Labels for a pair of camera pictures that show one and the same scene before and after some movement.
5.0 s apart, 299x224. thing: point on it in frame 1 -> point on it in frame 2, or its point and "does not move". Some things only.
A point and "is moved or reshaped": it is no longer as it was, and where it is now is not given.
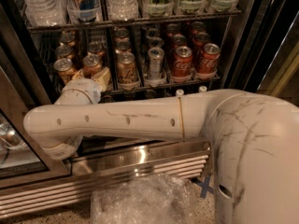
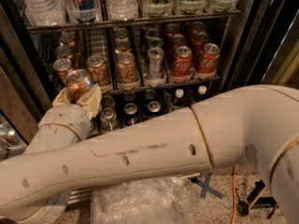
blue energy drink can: x=83 y=3 does not move
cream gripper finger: x=78 y=76 -> x=63 y=98
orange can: x=126 y=69 does not move
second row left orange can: x=64 y=51 does not move
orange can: x=91 y=64 is moved or reshaped
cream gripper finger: x=103 y=77 -> x=92 y=101
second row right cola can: x=200 y=38 does not move
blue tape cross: x=204 y=185 does not move
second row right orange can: x=123 y=46 does not move
